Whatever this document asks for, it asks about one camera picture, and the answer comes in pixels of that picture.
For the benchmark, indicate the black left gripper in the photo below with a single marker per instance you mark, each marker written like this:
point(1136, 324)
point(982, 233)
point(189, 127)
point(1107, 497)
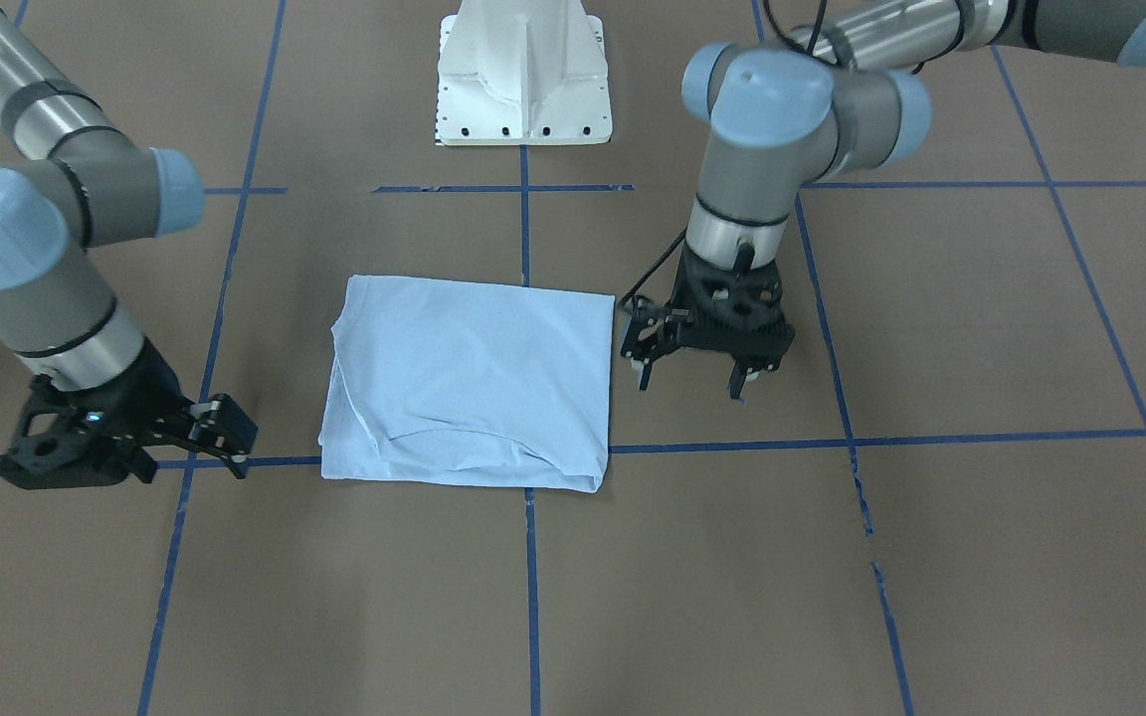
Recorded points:
point(655, 328)

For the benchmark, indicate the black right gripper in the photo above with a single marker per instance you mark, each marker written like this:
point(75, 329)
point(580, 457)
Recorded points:
point(147, 391)

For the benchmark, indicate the light blue t-shirt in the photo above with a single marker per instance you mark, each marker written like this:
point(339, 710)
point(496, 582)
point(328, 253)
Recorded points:
point(469, 384)

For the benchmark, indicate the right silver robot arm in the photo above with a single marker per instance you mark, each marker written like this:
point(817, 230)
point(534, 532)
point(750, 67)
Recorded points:
point(81, 184)

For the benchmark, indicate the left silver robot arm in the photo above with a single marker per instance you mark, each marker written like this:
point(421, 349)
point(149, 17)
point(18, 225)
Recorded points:
point(837, 96)

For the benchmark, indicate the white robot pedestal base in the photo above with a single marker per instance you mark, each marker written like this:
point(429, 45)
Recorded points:
point(513, 73)

